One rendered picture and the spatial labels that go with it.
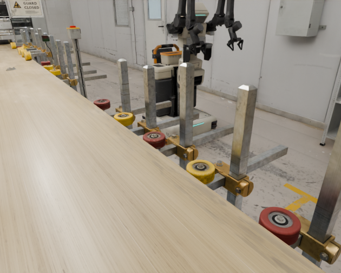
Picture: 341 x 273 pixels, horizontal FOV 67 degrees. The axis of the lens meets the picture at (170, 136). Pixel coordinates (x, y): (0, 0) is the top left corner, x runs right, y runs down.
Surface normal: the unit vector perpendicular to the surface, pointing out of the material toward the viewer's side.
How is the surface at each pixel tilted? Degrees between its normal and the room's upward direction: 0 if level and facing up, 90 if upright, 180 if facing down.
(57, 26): 90
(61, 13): 90
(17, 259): 0
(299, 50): 90
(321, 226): 90
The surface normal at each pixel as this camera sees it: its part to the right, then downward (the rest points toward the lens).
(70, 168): -0.01, -0.90
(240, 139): -0.82, 0.25
